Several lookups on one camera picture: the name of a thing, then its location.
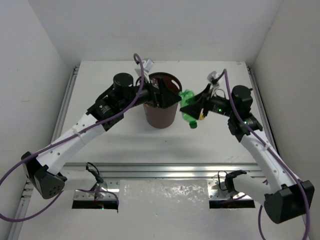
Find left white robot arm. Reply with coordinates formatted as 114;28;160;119
23;72;182;200

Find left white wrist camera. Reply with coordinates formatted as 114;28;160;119
135;58;155;77

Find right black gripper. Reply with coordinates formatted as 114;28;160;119
180;82;237;119

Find right aluminium side rail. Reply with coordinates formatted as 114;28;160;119
246;65;278;153

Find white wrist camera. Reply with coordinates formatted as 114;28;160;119
135;58;155;77
207;71;221;93

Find green plastic bottle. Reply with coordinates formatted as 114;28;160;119
178;89;200;129

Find aluminium front rail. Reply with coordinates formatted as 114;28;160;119
21;162;266;203

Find aluminium side rail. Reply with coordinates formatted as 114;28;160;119
246;65;278;153
41;64;80;176

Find brown plastic bin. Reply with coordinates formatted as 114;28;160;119
143;72;182;129

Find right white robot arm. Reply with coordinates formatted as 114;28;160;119
179;85;315;224

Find left aluminium side rail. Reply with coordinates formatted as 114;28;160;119
41;64;80;176

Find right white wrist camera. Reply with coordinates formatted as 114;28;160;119
207;71;221;93

